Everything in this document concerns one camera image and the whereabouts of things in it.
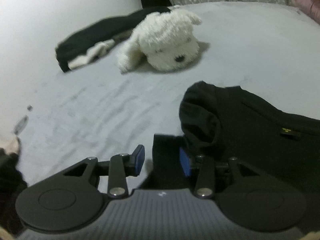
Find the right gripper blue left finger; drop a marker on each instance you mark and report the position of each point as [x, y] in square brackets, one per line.
[122, 166]

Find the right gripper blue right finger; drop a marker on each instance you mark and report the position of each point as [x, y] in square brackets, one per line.
[200, 171]

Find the black t-shirt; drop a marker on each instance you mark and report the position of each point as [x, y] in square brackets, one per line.
[232, 122]

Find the white cloth by black garment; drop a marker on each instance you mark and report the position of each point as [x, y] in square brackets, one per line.
[99, 50]

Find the white plush dog toy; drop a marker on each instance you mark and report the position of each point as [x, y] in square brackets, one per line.
[165, 39]

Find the black garment on bed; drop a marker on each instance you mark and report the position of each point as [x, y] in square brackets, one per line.
[115, 27]

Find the folded pink quilt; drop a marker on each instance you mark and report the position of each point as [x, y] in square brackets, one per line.
[308, 7]

